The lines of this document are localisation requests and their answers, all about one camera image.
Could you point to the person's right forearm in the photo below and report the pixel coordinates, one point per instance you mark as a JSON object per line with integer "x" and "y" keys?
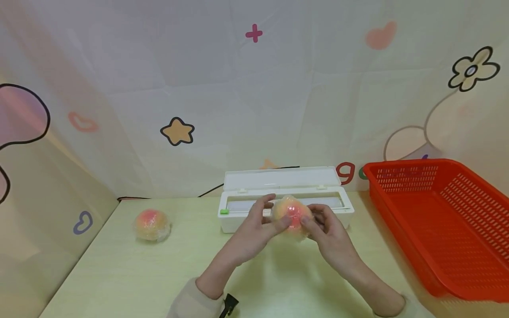
{"x": 372, "y": 287}

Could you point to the red plastic basket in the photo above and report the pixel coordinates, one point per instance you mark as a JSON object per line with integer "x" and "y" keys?
{"x": 441, "y": 221}

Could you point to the person's right fingers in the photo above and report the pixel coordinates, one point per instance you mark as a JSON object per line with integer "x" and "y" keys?
{"x": 320, "y": 214}

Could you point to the person's left index finger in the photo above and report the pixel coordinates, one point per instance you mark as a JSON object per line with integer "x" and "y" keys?
{"x": 265, "y": 202}

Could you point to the person's right thumb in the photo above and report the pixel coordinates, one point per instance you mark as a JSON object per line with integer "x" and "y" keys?
{"x": 307, "y": 224}

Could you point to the person's left fingers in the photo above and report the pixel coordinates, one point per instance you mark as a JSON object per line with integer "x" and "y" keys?
{"x": 258, "y": 217}

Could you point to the white cling film dispenser box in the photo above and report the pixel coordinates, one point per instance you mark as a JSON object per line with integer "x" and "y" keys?
{"x": 284, "y": 196}

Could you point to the person's left forearm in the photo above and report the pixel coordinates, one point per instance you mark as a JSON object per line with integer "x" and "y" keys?
{"x": 206, "y": 282}

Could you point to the person's left thumb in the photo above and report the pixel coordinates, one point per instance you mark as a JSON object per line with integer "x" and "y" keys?
{"x": 278, "y": 224}

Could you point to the person's right hand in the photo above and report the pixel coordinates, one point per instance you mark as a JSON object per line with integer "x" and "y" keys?
{"x": 332, "y": 238}

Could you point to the peach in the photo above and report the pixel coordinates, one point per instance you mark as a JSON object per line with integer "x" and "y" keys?
{"x": 152, "y": 225}
{"x": 293, "y": 216}

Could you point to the person's left hand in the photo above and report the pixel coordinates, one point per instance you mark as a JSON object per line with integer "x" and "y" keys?
{"x": 248, "y": 236}

